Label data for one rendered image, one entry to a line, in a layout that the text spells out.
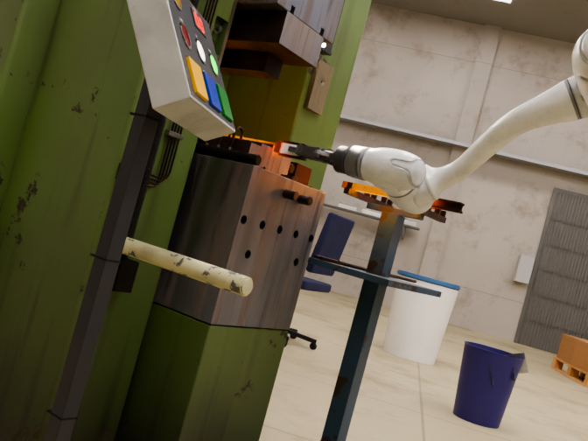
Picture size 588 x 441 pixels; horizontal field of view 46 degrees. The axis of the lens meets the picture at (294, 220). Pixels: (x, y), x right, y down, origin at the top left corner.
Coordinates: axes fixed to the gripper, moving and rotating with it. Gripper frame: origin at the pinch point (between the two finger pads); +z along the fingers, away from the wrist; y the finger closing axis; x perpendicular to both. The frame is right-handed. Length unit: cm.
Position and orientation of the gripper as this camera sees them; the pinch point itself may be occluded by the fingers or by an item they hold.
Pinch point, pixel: (292, 150)
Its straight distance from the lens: 199.7
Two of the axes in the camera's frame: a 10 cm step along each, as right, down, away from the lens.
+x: 2.7, -9.6, 0.2
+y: 5.5, 1.7, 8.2
